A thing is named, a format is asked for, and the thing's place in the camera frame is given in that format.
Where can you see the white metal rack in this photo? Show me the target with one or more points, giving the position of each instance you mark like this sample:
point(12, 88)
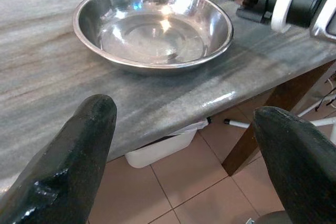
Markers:
point(323, 122)

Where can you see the dark wood marble-top table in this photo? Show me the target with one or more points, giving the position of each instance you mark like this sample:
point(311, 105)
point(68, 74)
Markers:
point(52, 51)

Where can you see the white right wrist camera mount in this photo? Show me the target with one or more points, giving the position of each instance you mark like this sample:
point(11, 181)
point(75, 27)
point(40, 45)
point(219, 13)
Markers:
point(281, 3)

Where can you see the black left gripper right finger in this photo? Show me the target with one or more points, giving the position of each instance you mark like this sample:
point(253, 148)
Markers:
point(304, 166)

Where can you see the stainless steel bowl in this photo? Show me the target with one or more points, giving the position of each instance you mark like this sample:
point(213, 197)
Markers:
point(155, 30)

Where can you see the white plastic storage box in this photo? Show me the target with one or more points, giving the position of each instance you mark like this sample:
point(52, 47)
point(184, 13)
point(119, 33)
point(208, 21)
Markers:
point(157, 149)

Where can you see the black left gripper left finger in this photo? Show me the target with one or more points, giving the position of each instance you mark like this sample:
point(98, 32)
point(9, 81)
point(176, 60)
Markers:
point(65, 161)

